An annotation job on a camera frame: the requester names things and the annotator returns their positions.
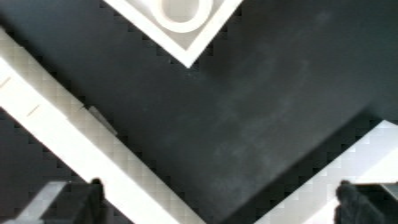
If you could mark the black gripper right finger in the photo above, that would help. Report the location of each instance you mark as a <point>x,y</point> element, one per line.
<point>368,203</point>

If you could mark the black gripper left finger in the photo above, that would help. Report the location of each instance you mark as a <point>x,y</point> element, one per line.
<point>66,204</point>

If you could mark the white square tabletop part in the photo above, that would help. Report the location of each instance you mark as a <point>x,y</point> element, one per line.
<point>180,22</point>

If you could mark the white U-shaped obstacle fence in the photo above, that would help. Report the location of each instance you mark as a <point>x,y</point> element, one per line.
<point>68,130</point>

